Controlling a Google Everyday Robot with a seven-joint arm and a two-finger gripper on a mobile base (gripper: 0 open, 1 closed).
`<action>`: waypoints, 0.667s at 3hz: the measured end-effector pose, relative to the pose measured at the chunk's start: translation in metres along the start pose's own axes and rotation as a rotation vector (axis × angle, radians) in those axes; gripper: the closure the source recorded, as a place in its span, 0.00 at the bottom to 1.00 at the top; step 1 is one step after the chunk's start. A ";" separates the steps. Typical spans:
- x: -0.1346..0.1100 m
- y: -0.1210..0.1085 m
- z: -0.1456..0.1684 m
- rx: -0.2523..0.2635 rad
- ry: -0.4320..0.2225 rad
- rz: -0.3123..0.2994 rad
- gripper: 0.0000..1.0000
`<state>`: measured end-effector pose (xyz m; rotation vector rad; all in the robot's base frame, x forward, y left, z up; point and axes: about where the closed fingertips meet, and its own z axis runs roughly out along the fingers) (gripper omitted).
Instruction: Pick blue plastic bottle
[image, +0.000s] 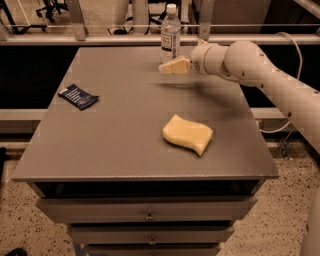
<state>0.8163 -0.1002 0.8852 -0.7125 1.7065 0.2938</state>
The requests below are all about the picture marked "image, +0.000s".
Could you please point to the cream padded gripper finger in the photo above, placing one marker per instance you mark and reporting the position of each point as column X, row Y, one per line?
column 179, row 65

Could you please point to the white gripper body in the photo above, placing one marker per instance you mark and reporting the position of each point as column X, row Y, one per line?
column 197, row 57

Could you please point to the clear plastic water bottle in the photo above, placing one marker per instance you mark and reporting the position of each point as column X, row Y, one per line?
column 170, row 35

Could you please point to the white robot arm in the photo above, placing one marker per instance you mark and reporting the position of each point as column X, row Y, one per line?
column 279, row 232

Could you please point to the yellow curved sponge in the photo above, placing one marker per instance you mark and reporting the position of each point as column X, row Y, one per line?
column 193, row 135

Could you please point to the grey drawer cabinet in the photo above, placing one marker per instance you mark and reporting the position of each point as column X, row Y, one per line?
column 118, row 185

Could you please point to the grey metal railing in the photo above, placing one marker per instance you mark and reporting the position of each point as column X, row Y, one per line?
column 135, row 22

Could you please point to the dark blue snack packet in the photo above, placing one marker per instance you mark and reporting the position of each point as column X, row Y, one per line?
column 78, row 97

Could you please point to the black office chair base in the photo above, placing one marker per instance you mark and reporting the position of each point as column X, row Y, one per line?
column 50, row 7

